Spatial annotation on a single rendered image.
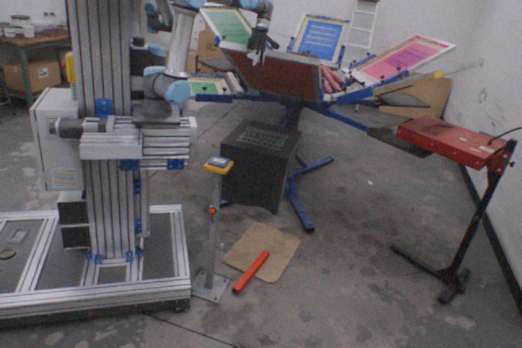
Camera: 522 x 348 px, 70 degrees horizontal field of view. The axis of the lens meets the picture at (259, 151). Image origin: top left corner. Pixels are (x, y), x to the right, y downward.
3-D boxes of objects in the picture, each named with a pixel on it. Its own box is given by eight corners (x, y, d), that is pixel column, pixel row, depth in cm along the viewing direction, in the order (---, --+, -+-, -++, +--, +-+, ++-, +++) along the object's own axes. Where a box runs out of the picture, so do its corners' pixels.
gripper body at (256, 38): (249, 51, 201) (254, 28, 199) (265, 54, 199) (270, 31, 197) (245, 49, 193) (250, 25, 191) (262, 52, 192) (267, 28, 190)
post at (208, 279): (217, 303, 240) (230, 176, 198) (186, 292, 245) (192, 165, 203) (229, 279, 260) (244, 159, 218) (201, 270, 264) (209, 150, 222)
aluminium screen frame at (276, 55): (318, 65, 203) (320, 59, 204) (218, 46, 215) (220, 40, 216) (320, 103, 280) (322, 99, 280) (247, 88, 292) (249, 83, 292)
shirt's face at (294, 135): (287, 159, 227) (287, 158, 227) (220, 143, 236) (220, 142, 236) (302, 131, 269) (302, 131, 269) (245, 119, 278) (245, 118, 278)
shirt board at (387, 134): (443, 153, 284) (446, 144, 280) (419, 167, 258) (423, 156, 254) (309, 99, 366) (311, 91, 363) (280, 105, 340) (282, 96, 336)
